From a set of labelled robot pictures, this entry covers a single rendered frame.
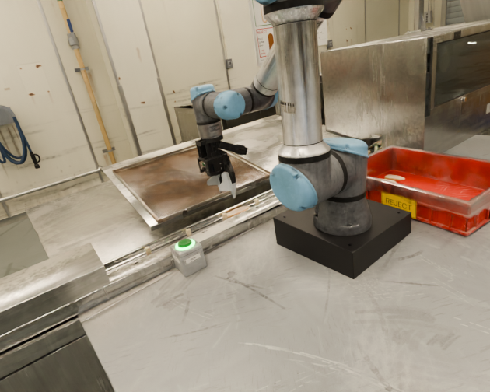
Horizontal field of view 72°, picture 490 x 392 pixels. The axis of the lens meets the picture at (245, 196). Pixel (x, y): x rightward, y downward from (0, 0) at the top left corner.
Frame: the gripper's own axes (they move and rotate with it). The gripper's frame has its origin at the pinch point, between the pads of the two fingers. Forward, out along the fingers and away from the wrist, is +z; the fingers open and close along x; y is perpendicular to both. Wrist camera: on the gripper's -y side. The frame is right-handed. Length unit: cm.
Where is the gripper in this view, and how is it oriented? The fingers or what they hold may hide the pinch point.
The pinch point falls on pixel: (229, 191)
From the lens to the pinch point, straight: 115.2
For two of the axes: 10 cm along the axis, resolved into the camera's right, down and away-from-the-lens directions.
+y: -8.1, 3.5, -4.7
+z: 1.7, 9.1, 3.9
